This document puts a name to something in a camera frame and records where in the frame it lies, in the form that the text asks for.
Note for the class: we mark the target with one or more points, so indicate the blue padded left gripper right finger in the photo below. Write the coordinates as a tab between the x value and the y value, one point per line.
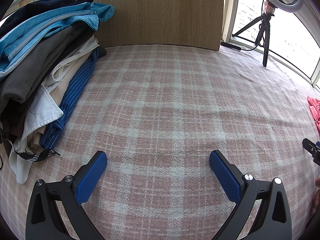
273	219

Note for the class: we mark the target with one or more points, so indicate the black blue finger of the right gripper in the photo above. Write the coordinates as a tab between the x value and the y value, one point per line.
313	149

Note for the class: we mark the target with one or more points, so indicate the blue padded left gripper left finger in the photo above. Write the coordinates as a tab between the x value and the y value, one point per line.
44	220

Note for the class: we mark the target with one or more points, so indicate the person's hand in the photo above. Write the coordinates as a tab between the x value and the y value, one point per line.
316	199

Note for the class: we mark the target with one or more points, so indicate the pink red garment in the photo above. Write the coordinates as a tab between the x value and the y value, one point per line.
314	106

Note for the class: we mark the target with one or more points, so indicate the blue pinstriped folded garment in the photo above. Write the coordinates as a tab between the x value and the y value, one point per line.
75	87

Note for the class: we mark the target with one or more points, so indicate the cream white folded garment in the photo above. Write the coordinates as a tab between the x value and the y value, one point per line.
45	108

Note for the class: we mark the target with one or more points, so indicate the grey folded garment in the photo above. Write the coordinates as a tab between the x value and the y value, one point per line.
25	78

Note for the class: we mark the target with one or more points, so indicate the black tripod stand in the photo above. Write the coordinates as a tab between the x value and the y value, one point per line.
263	36

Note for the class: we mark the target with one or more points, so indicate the pink plaid bed sheet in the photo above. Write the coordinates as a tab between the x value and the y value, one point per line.
158	112

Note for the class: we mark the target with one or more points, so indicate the light blue folded garment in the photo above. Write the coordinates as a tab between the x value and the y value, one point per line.
21	40

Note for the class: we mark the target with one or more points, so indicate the brown wooden board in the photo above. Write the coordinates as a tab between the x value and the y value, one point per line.
195	23

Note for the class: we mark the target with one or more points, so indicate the navy blue folded garment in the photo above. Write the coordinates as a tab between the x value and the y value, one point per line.
33	9

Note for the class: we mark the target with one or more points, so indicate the black inline cable switch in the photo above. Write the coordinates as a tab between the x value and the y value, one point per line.
228	45

